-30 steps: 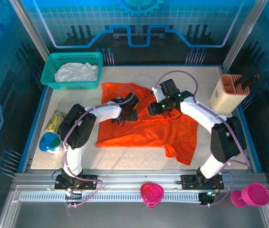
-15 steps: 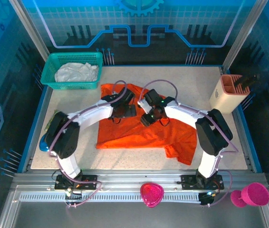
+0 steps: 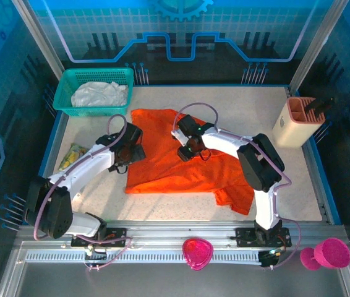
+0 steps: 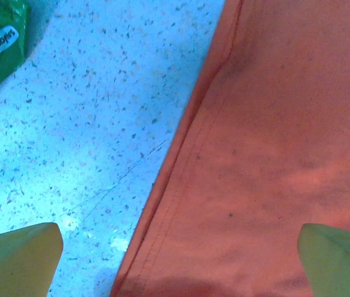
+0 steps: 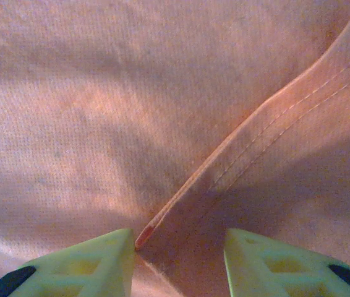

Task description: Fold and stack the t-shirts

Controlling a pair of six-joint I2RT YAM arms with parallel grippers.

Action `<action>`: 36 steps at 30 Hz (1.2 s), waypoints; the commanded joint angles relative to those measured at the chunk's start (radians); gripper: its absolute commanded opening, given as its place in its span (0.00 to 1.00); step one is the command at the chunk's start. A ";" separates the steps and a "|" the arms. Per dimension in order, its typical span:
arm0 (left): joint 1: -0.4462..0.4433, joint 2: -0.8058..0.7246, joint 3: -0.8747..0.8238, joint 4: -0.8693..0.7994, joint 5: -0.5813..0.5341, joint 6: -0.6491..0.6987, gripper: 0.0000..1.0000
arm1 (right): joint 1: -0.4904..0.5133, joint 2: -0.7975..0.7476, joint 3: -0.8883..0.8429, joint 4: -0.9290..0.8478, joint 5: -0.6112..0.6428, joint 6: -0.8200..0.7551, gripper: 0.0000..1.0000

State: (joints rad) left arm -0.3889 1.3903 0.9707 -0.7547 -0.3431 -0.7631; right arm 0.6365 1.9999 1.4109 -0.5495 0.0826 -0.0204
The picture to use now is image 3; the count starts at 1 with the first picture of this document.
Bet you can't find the orange t-shirt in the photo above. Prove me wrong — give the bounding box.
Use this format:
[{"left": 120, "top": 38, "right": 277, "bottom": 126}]
[{"left": 124, "top": 108, "right": 255, "bottom": 216}]

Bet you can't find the yellow snack bag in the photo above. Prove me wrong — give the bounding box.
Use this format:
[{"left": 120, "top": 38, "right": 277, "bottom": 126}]
[{"left": 58, "top": 142, "right": 90, "bottom": 173}]

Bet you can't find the crumpled white t-shirt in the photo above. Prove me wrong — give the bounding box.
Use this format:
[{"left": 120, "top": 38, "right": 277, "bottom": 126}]
[{"left": 70, "top": 80, "right": 129, "bottom": 108}]

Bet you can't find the green plastic basket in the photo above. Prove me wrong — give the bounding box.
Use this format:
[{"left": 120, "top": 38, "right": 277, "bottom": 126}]
[{"left": 52, "top": 67, "right": 135, "bottom": 118}]

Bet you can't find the beige holder with pink insert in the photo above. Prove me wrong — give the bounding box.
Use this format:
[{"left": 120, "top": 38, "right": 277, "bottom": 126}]
[{"left": 271, "top": 97, "right": 327, "bottom": 149}]

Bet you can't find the pink heart-shaped bowl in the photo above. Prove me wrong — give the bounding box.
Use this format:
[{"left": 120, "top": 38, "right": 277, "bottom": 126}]
[{"left": 182, "top": 237, "right": 215, "bottom": 272}]

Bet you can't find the black tool in holder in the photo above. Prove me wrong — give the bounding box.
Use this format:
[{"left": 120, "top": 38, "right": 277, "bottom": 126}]
[{"left": 304, "top": 97, "right": 335, "bottom": 120}]

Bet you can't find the pink goblet cup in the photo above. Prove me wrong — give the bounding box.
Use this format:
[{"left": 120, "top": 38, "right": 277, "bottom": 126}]
[{"left": 299, "top": 237, "right": 350, "bottom": 272}]

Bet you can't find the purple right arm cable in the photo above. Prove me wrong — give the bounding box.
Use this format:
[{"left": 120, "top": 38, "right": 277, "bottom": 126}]
[{"left": 172, "top": 102, "right": 302, "bottom": 270}]

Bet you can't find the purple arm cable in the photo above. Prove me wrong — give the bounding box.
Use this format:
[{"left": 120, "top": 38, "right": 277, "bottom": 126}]
[
  {"left": 172, "top": 102, "right": 302, "bottom": 270},
  {"left": 32, "top": 113, "right": 132, "bottom": 272}
]

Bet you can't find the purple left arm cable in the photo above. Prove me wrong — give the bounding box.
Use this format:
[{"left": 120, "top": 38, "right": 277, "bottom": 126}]
[{"left": 32, "top": 113, "right": 132, "bottom": 272}]

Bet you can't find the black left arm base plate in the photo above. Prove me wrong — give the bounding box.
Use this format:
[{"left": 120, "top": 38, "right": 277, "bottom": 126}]
[{"left": 70, "top": 227, "right": 128, "bottom": 248}]

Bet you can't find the slotted aluminium cable duct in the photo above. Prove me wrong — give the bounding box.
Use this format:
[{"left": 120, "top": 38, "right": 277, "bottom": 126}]
[{"left": 25, "top": 250, "right": 262, "bottom": 264}]

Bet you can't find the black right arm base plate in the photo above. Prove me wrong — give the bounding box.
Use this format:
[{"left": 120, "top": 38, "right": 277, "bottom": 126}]
[{"left": 235, "top": 227, "right": 292, "bottom": 248}]

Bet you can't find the aluminium frame post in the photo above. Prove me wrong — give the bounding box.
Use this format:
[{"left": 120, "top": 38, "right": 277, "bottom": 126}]
[
  {"left": 288, "top": 0, "right": 350, "bottom": 89},
  {"left": 11, "top": 0, "right": 66, "bottom": 74}
]

